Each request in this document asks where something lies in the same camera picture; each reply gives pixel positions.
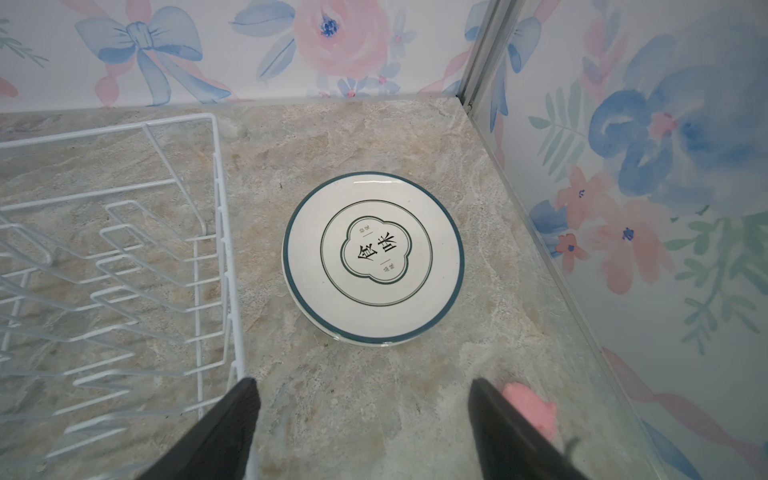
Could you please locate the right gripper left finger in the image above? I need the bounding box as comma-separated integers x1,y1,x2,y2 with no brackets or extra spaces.
140,377,261,480

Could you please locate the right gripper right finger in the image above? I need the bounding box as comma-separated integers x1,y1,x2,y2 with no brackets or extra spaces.
468,378,586,480

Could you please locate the plain white plate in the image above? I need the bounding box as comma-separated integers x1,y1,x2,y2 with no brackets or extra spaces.
281,172,466,346

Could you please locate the pink pig toy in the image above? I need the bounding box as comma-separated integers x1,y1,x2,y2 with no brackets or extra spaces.
502,382,557,442

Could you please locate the white wire dish rack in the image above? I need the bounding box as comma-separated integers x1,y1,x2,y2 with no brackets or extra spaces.
1,113,243,479

